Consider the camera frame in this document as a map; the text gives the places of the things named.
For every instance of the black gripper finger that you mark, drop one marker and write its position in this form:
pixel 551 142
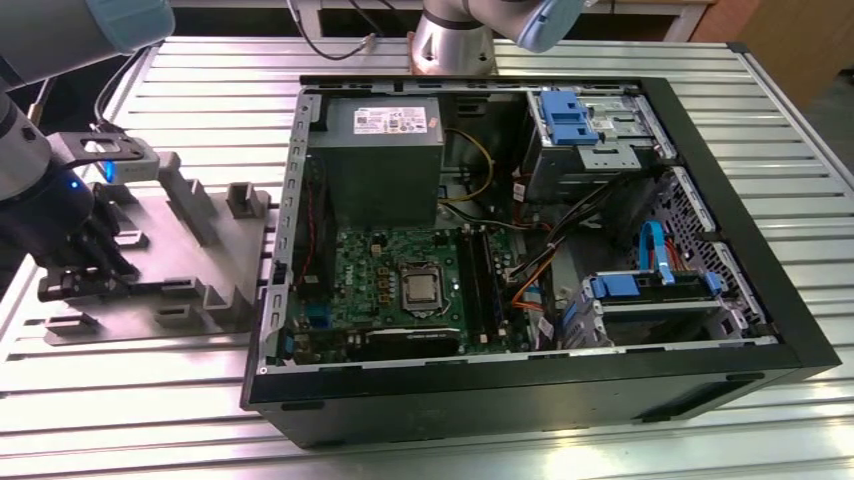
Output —
pixel 67 287
pixel 114 245

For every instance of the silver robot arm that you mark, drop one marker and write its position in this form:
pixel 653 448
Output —
pixel 47 40

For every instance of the black RAM slot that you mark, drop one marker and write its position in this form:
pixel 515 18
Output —
pixel 469 290

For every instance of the grey parts rack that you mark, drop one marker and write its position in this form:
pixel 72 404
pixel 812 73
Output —
pixel 180 250

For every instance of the green motherboard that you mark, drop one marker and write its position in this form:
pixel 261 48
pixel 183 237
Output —
pixel 361 260

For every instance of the grey power supply unit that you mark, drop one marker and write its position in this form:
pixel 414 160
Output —
pixel 374 175

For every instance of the black CPU socket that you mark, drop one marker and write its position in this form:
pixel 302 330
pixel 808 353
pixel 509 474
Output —
pixel 402 287

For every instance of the silver CPU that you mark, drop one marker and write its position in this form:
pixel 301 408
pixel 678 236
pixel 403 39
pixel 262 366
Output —
pixel 421 290

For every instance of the black graphics card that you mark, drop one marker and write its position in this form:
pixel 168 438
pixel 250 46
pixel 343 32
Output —
pixel 407 342

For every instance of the black open PC case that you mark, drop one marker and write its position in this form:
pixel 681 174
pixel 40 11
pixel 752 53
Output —
pixel 467 410

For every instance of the blue plastic drive latch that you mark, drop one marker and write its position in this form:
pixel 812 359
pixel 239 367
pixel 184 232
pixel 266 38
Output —
pixel 567 120

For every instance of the grey metal drive cage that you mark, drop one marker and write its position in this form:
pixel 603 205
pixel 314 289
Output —
pixel 601 170

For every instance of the hard disk in blue carrier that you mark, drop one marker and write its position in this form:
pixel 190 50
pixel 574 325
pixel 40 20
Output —
pixel 654 292

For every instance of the black table corner cap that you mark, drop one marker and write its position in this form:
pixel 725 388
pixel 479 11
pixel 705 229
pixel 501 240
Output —
pixel 738 47

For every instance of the wooden cabinet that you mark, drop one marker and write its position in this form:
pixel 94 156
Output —
pixel 788 30

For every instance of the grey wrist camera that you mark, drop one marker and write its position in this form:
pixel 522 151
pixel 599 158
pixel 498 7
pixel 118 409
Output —
pixel 136 167

